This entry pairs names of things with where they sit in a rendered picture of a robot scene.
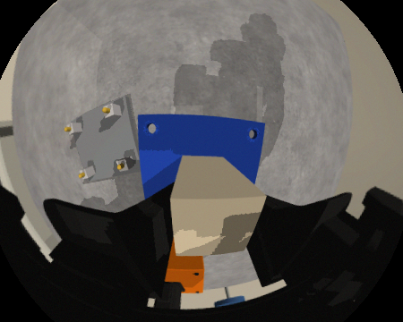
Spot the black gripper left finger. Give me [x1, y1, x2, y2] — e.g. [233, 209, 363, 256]
[43, 182, 175, 300]

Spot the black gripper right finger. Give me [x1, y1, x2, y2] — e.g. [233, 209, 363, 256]
[245, 192, 353, 287]

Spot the blue plate with beige square handle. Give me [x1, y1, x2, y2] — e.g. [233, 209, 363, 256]
[137, 114, 267, 257]

